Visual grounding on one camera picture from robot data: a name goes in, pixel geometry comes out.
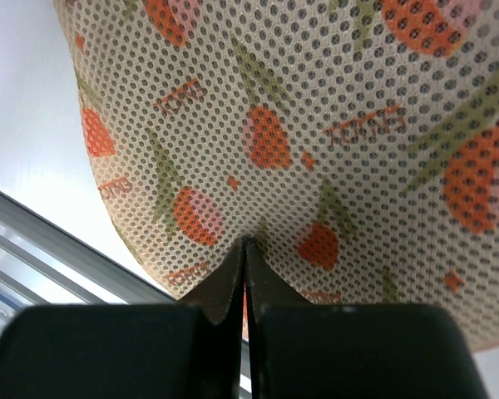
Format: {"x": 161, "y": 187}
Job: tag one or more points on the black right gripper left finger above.
{"x": 188, "y": 349}

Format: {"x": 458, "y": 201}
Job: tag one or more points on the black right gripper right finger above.
{"x": 298, "y": 349}

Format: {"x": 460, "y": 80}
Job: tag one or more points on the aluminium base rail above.
{"x": 41, "y": 264}

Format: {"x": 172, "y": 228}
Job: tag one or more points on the floral mesh laundry bag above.
{"x": 356, "y": 141}

